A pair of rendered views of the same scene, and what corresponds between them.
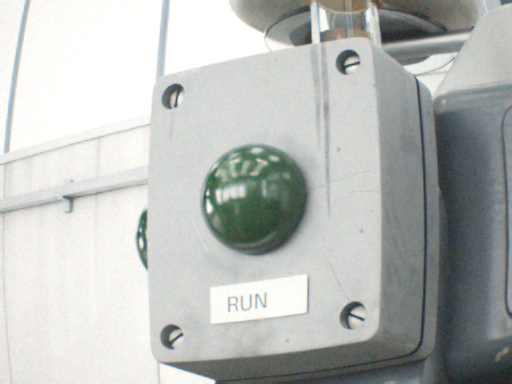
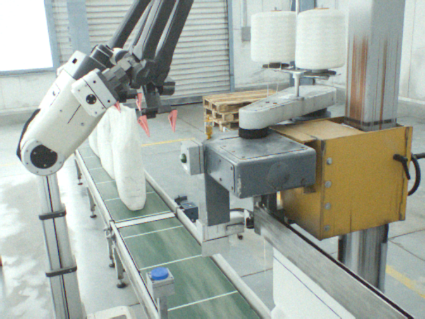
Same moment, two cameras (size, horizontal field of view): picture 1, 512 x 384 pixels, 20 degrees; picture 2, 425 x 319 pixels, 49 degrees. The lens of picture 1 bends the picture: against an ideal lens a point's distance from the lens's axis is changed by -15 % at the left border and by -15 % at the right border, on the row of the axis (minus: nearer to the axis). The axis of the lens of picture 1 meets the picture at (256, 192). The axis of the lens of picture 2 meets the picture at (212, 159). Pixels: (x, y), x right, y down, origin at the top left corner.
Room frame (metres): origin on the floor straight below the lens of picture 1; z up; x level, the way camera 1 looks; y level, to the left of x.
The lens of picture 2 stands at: (-0.55, -0.90, 1.69)
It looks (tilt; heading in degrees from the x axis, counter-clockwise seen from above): 17 degrees down; 39
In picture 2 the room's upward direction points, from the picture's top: 3 degrees counter-clockwise
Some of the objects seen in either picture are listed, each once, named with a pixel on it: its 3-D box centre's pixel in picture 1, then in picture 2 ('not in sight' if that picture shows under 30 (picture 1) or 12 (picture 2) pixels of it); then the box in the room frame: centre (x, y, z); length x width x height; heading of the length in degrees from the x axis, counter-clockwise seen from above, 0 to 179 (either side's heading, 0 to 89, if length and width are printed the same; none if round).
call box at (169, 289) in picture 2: not in sight; (160, 283); (0.44, 0.15, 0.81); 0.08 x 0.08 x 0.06; 60
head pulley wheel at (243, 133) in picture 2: not in sight; (253, 131); (0.59, -0.14, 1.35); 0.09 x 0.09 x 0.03
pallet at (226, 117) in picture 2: not in sight; (248, 108); (5.60, 3.27, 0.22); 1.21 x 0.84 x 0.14; 150
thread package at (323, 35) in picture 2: not in sight; (320, 38); (0.72, -0.29, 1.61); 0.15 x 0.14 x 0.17; 60
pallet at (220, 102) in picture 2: not in sight; (246, 100); (5.56, 3.27, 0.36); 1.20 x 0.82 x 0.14; 146
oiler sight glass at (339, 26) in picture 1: (347, 42); (208, 126); (0.52, -0.03, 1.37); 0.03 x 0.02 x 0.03; 60
